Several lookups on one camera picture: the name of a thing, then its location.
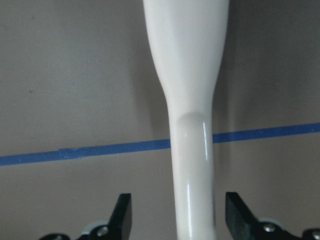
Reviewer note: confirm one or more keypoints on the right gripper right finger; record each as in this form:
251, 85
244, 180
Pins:
243, 225

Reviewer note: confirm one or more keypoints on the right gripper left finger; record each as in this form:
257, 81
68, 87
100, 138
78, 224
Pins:
119, 224

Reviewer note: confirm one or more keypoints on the beige hand brush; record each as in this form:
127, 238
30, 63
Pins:
186, 39

